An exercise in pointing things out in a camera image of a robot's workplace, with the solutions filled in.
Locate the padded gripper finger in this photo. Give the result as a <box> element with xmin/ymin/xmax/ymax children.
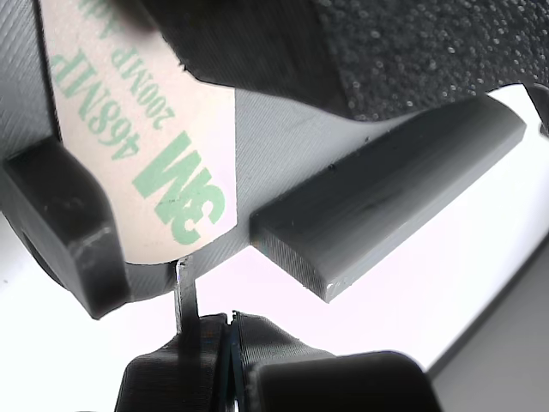
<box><xmin>229</xmin><ymin>311</ymin><xmax>443</xmax><ymax>412</ymax></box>

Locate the bladed gripper finger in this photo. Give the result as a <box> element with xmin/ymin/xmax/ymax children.
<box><xmin>114</xmin><ymin>256</ymin><xmax>232</xmax><ymax>412</ymax></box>

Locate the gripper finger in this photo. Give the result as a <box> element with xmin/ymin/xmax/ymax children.
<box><xmin>145</xmin><ymin>0</ymin><xmax>549</xmax><ymax>138</ymax></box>

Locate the tape strip with 3M liner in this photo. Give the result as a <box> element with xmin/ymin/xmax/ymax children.
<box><xmin>38</xmin><ymin>0</ymin><xmax>239</xmax><ymax>265</ymax></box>

